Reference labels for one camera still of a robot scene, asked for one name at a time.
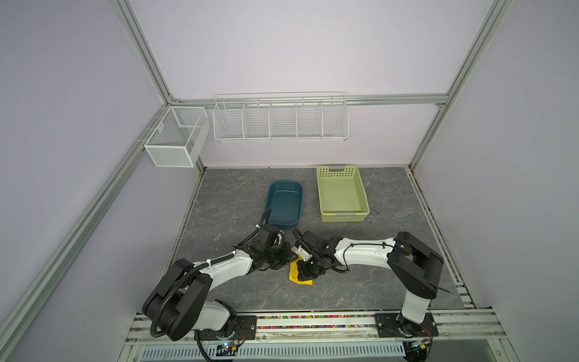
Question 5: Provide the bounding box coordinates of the yellow paper napkin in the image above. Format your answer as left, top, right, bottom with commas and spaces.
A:
289, 256, 313, 286

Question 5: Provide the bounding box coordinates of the light green plastic basket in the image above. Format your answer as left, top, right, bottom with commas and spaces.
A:
317, 165, 369, 223

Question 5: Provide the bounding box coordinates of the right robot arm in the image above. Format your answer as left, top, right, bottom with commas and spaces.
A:
292, 228, 444, 339

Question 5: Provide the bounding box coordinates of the long white wire rack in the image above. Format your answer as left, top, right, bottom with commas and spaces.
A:
214, 92, 350, 142

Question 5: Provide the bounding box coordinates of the small white mesh basket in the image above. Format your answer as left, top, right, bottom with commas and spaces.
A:
145, 106, 210, 168

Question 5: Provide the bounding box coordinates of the dark teal plastic tray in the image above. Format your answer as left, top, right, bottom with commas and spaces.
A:
265, 180, 303, 230

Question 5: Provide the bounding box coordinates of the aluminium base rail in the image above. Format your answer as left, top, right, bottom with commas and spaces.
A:
118, 309, 519, 361

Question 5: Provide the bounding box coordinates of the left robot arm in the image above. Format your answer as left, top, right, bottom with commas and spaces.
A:
142, 208, 297, 341

